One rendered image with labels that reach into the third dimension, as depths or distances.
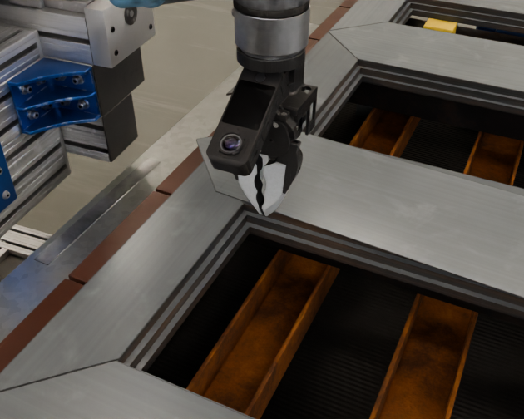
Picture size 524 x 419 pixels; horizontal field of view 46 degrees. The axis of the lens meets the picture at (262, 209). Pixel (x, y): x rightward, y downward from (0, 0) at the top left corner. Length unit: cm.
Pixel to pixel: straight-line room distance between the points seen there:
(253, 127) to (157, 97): 218
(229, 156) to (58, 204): 166
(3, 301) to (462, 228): 62
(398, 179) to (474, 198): 10
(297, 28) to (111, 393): 38
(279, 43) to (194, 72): 237
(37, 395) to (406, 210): 46
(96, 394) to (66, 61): 58
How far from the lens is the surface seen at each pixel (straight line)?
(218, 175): 82
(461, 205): 80
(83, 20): 98
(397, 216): 77
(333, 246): 74
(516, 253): 76
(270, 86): 64
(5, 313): 93
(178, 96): 278
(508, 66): 117
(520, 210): 82
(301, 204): 77
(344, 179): 82
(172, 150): 118
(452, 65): 114
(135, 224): 79
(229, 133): 62
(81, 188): 229
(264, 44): 62
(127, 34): 101
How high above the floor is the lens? 133
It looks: 39 degrees down
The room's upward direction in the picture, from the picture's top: straight up
